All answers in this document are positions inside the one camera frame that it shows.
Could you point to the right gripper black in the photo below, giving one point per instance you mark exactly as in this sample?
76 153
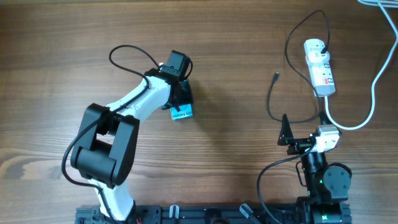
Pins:
300 144

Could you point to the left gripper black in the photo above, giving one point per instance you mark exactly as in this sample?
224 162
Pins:
185 94

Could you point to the white USB charger plug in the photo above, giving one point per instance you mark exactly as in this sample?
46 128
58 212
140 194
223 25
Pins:
313 52

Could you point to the white power strip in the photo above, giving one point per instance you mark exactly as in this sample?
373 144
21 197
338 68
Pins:
322 79

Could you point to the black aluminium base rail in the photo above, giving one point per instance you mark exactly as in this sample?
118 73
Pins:
285 213

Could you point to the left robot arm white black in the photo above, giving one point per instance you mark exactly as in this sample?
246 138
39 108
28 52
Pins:
104 150

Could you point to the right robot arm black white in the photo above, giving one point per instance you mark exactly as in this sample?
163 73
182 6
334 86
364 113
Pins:
327 183

